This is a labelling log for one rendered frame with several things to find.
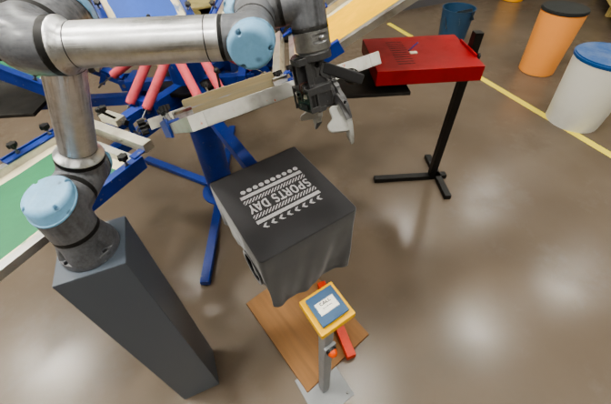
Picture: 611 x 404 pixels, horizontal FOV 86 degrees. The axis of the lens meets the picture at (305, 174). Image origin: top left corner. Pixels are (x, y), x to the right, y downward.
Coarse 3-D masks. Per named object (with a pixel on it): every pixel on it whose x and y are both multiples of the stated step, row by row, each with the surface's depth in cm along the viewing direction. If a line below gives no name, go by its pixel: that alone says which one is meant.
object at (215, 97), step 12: (240, 84) 139; (252, 84) 141; (264, 84) 143; (192, 96) 131; (204, 96) 133; (216, 96) 135; (228, 96) 137; (240, 96) 139; (192, 108) 131; (204, 108) 133
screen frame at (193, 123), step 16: (352, 64) 93; (368, 64) 96; (256, 96) 82; (272, 96) 84; (288, 96) 86; (208, 112) 77; (224, 112) 79; (240, 112) 80; (176, 128) 103; (192, 128) 76
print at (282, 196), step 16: (288, 176) 147; (304, 176) 147; (240, 192) 141; (256, 192) 141; (272, 192) 140; (288, 192) 140; (304, 192) 140; (320, 192) 140; (256, 208) 134; (272, 208) 134; (288, 208) 134; (304, 208) 133; (272, 224) 128
